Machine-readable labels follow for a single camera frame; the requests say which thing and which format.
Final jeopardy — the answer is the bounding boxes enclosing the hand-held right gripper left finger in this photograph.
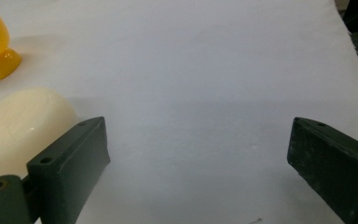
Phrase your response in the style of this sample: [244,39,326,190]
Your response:
[26,116,112,224]

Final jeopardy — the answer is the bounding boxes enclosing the cream plastic rounded container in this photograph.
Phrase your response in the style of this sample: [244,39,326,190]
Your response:
[0,87,79,180]

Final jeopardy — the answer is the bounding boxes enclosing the white table cloth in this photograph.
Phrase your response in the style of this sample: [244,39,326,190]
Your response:
[0,0,358,224]

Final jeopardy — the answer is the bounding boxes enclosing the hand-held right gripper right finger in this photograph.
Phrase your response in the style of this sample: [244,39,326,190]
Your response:
[286,117,358,224]

